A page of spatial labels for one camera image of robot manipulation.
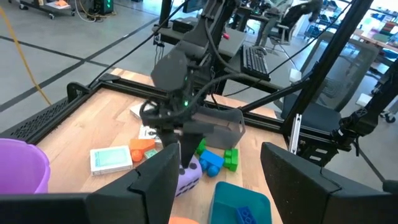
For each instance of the black mesh office chair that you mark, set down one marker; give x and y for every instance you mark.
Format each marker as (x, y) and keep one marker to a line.
(342, 71)

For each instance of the small white printed card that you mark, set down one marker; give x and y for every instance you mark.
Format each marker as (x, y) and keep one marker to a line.
(147, 133)

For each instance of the orange foam die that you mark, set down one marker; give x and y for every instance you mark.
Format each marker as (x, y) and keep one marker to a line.
(183, 221)

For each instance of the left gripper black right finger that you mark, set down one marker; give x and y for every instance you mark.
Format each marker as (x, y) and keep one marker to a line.
(311, 199)

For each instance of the dark grey translucent bin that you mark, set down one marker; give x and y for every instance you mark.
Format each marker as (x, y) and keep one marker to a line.
(224, 130)

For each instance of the teal plastic bin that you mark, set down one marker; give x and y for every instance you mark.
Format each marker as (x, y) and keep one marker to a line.
(227, 199)

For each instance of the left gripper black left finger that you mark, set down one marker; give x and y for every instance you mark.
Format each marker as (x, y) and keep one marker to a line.
(140, 199)

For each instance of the black computer keyboard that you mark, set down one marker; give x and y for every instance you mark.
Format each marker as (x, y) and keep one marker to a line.
(255, 62)

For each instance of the grey keyboard desk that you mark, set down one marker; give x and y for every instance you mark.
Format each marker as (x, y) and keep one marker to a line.
(280, 74)

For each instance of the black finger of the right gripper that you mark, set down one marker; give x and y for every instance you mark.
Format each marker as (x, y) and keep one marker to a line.
(190, 146)
(168, 137)

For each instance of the dark blue toy block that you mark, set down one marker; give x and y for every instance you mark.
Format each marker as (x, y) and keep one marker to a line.
(246, 215)

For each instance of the white card deck box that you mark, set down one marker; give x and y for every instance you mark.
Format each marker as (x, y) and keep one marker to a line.
(136, 109)

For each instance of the person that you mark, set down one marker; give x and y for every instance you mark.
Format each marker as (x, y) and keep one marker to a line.
(298, 14)

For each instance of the orange toy block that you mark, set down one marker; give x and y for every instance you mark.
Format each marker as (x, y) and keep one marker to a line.
(141, 144)

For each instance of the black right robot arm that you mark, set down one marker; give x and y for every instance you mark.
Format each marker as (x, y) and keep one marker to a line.
(169, 70)

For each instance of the black wheeled cart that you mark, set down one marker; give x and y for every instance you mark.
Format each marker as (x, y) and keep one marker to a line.
(46, 7)

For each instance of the silver metal bracket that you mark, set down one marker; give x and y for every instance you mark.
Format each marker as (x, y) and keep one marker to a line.
(295, 133)

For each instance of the green toy block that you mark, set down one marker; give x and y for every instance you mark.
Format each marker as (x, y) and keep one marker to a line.
(202, 147)
(231, 160)

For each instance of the purple foam die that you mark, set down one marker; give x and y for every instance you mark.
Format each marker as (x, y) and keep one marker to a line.
(189, 180)

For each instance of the teal patterned card deck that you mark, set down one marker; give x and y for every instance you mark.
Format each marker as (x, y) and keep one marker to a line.
(110, 159)

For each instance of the purple plastic bucket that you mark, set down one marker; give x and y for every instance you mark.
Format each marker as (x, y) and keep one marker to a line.
(21, 168)

